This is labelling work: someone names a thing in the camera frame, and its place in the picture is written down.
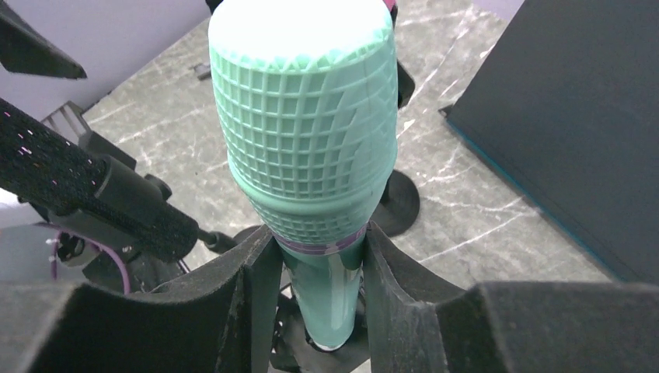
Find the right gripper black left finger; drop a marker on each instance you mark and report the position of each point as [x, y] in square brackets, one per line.
[217, 318]

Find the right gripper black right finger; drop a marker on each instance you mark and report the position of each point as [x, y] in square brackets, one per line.
[419, 322]

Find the black mesh-head microphone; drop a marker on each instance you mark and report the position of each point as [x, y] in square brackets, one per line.
[94, 197]

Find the mint green microphone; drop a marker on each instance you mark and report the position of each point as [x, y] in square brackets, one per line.
[306, 93]

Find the black clip desk stand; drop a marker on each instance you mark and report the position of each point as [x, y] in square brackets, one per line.
[216, 239]

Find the dark green upright board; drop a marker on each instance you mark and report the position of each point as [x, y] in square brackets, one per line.
[566, 106]

